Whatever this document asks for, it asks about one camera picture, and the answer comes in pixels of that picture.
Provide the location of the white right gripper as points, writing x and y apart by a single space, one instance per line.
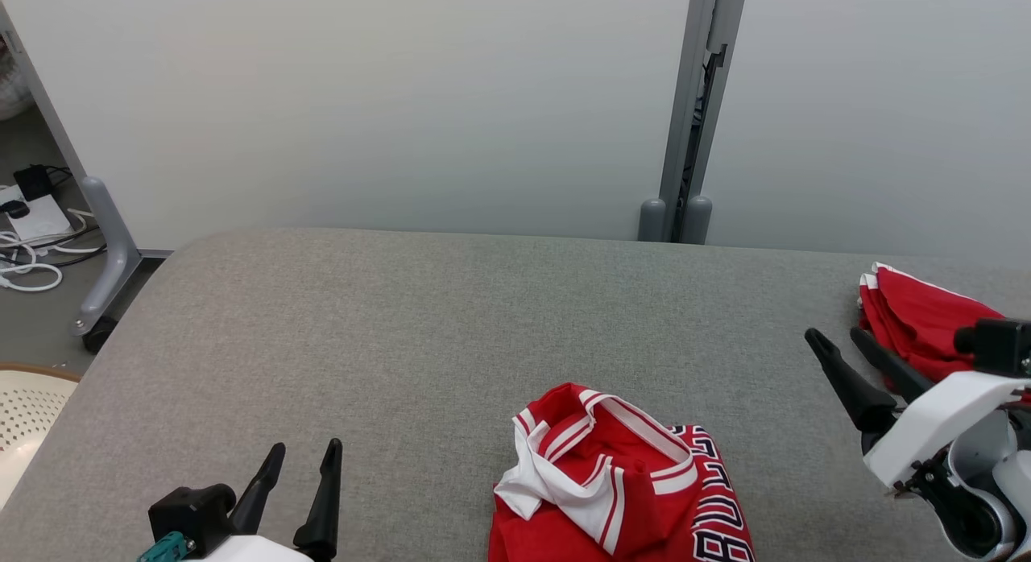
934 421

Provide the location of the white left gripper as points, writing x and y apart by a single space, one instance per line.
242 550

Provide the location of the red shorts with white stripe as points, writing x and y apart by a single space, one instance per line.
918 320

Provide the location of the red jersey with white sleeves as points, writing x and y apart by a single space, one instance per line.
636 497

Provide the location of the cream perforated laundry basket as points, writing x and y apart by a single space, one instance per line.
28 425

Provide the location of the grey partition foot with casters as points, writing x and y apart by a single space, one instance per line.
117 248

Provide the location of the white power strip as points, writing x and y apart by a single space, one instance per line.
44 220

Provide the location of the small black device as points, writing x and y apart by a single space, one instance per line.
14 209

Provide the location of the black power adapter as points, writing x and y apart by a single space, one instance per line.
34 182

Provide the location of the white and red bag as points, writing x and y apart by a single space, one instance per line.
12 87

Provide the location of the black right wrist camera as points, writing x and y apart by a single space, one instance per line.
999 345

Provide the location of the teal left camera connector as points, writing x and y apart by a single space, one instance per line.
165 550

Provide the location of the grey cylindrical post cap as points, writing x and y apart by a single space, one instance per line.
652 220
697 220

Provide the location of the grey slotted partition post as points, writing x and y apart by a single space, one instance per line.
689 87

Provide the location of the grey plain partition post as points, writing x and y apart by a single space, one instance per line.
40 95

